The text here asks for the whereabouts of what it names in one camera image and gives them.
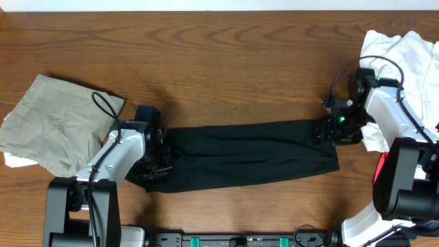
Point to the folded olive grey garment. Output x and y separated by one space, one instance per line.
59 125

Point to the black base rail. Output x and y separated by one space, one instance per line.
219 240

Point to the crumpled white shirt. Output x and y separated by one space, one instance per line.
418 59

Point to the black t-shirt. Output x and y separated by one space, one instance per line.
213 157

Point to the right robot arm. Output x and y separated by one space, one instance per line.
405 185

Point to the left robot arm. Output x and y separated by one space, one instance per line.
83 210

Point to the white folded cloth under garment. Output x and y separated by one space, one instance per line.
14 161

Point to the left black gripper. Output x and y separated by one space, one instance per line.
165 159

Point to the grey red-trimmed shorts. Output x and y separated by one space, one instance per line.
380 164

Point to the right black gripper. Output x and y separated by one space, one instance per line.
326 131

